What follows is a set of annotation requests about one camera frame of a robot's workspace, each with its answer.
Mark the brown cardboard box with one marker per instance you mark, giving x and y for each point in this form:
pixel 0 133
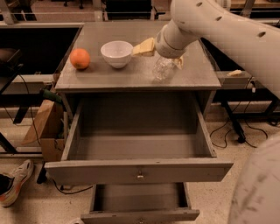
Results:
pixel 47 131

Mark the black table leg stand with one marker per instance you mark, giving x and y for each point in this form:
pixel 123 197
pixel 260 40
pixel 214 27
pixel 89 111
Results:
pixel 236 125

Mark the grey open top drawer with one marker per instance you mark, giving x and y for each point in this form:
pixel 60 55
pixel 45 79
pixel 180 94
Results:
pixel 138 138

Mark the grey wooden drawer cabinet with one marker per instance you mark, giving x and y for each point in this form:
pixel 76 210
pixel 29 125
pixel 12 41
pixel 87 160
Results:
pixel 197 72

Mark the green handled tool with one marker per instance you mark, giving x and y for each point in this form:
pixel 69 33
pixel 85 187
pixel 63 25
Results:
pixel 47 94

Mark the grey open drawer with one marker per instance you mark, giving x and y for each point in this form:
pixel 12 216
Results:
pixel 138 138
pixel 140 204

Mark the grey open bottom drawer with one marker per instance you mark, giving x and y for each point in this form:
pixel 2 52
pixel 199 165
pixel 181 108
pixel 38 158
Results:
pixel 140 204

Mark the orange fruit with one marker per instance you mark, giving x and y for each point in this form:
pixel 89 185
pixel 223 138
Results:
pixel 79 58

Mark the clear plastic water bottle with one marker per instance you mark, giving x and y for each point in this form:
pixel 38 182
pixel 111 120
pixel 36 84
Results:
pixel 163 69

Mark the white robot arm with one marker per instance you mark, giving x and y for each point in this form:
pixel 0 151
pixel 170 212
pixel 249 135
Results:
pixel 256 48

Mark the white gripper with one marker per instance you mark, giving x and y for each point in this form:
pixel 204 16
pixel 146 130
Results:
pixel 166 48

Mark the white ceramic bowl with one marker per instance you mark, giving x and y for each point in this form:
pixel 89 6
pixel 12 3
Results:
pixel 117 53

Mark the yellow foam scrap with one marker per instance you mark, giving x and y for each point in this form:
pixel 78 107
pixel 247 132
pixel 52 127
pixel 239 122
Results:
pixel 234 73

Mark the white sneaker shoe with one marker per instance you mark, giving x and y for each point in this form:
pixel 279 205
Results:
pixel 11 183

